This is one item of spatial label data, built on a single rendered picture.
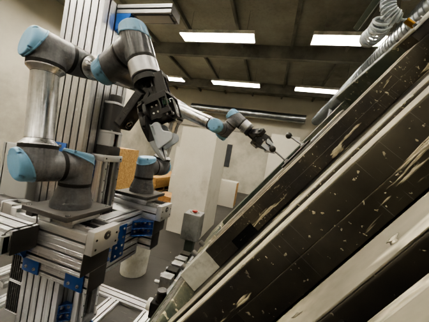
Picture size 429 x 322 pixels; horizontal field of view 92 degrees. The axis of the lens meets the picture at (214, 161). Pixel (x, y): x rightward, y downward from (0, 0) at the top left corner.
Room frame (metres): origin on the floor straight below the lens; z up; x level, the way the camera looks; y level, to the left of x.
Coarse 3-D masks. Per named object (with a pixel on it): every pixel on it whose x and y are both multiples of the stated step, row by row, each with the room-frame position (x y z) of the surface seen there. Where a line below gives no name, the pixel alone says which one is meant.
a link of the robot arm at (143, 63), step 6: (132, 60) 0.51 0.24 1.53; (138, 60) 0.50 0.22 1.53; (144, 60) 0.51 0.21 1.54; (150, 60) 0.51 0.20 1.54; (132, 66) 0.51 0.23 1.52; (138, 66) 0.50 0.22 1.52; (144, 66) 0.50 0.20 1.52; (150, 66) 0.51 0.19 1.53; (156, 66) 0.53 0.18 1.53; (132, 72) 0.51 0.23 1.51; (138, 72) 0.50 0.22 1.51; (132, 78) 0.52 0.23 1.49
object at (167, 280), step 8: (176, 256) 1.20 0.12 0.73; (184, 256) 1.15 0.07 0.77; (192, 256) 1.21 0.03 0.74; (176, 264) 1.05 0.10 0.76; (168, 272) 0.97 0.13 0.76; (176, 272) 0.99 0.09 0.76; (160, 280) 0.93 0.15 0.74; (168, 280) 0.93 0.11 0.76; (176, 280) 0.96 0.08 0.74; (160, 288) 0.81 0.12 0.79; (168, 288) 0.90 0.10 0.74; (160, 296) 0.79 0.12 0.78; (152, 304) 0.78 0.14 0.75; (152, 312) 0.78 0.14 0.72
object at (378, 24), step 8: (376, 0) 0.69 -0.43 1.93; (408, 0) 0.56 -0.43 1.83; (368, 8) 0.73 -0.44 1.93; (368, 16) 0.76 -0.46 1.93; (360, 24) 0.80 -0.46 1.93; (376, 24) 0.67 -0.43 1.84; (384, 24) 0.66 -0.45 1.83; (368, 32) 0.70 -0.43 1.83; (384, 32) 0.68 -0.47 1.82; (360, 40) 0.76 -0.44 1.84; (368, 40) 0.72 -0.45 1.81; (376, 40) 0.71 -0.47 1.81
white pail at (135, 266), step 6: (138, 252) 2.06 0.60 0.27; (144, 252) 2.10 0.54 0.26; (132, 258) 2.05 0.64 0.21; (138, 258) 2.07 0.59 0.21; (144, 258) 2.12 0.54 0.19; (126, 264) 2.06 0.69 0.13; (132, 264) 2.06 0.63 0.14; (138, 264) 2.08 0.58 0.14; (144, 264) 2.13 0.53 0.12; (120, 270) 2.12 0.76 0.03; (126, 270) 2.06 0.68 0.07; (132, 270) 2.06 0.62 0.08; (138, 270) 2.09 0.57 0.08; (144, 270) 2.16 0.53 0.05; (126, 276) 2.06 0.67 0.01; (132, 276) 2.07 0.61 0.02; (138, 276) 2.10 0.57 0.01
